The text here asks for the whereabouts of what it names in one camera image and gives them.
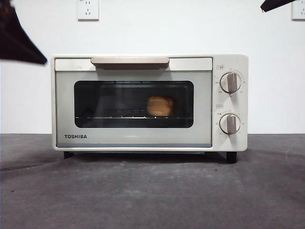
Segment oven door with beige handle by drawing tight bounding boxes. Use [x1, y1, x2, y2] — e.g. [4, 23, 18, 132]
[54, 56, 214, 148]

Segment golden bread loaf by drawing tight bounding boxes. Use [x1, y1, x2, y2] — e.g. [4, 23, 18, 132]
[146, 95, 176, 117]

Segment beige oven knob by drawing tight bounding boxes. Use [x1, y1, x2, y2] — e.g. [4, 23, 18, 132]
[219, 114, 241, 135]
[219, 72, 242, 94]

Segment cream white toaster oven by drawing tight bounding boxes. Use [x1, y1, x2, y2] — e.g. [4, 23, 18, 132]
[51, 53, 250, 164]

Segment white wall socket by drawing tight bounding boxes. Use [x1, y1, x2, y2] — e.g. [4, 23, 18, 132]
[76, 0, 100, 21]
[291, 1, 305, 21]

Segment metal wire oven rack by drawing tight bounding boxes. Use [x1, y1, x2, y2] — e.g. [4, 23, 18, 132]
[75, 108, 192, 120]

